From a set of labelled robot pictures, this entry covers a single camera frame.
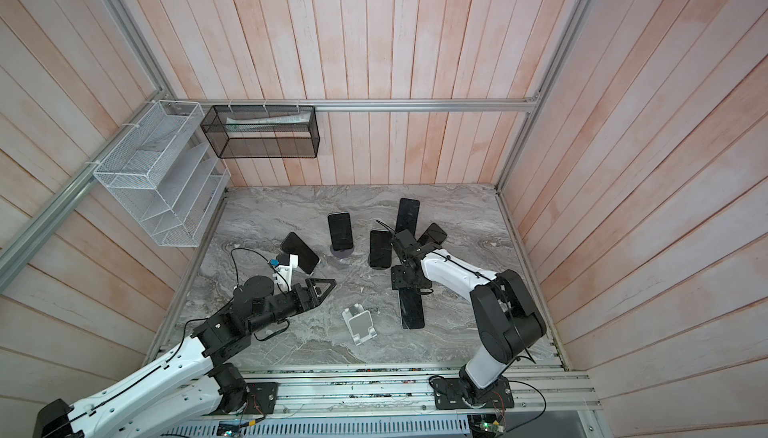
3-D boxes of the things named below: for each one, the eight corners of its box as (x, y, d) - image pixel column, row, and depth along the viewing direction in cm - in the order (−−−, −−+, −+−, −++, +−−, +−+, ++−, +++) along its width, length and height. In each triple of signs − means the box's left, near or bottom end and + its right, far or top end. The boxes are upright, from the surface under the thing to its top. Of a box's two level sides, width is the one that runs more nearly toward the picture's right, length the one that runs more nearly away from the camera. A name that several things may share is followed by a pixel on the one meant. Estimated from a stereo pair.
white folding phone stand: (355, 346, 84) (353, 336, 76) (342, 314, 90) (338, 301, 82) (377, 336, 85) (376, 325, 78) (362, 304, 91) (361, 291, 84)
